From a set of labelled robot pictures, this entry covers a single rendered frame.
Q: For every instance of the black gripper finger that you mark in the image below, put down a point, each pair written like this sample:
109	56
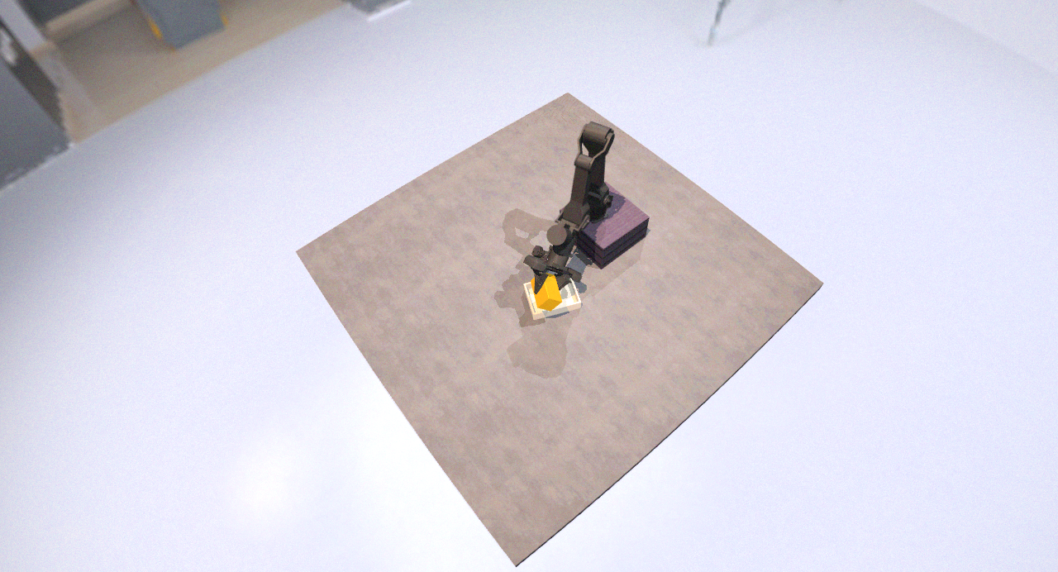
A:
540	278
561	282

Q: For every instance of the yellow square cup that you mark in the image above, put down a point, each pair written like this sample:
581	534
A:
549	295

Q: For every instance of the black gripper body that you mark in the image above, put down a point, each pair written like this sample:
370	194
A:
557	258

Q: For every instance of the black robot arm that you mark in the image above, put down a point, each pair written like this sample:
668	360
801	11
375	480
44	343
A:
590	196

